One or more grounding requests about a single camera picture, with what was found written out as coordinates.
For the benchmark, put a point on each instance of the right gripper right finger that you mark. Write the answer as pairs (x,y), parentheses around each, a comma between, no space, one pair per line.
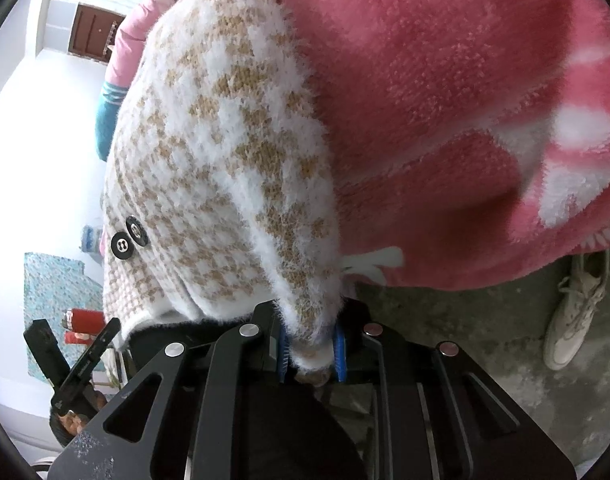
(435,413)

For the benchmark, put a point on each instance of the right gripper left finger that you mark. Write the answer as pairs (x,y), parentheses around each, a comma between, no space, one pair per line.
(178,417)

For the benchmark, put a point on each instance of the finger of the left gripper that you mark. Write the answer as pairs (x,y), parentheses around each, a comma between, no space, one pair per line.
(97,344)
(44,348)

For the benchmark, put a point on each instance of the beige white houndstooth knit coat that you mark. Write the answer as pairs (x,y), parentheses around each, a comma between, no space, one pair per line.
(218,190)

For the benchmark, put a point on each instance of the person's left hand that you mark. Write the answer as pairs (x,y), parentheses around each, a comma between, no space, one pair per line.
(66,427)

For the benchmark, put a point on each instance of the red can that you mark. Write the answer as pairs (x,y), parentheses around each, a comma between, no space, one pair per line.
(90,322)

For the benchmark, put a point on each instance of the teal patterned mat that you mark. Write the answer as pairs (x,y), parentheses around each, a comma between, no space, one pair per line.
(54,285)

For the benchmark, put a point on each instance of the white sneaker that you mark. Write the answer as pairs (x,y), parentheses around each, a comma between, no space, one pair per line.
(582,292)

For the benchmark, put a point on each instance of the pink floral bed blanket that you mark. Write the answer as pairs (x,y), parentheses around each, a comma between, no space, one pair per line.
(470,138)

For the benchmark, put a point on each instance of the brown wooden door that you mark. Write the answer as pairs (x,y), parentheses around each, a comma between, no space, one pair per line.
(93,33)

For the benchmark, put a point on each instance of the pink patterned quilt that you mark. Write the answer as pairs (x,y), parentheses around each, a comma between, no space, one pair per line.
(125,59)

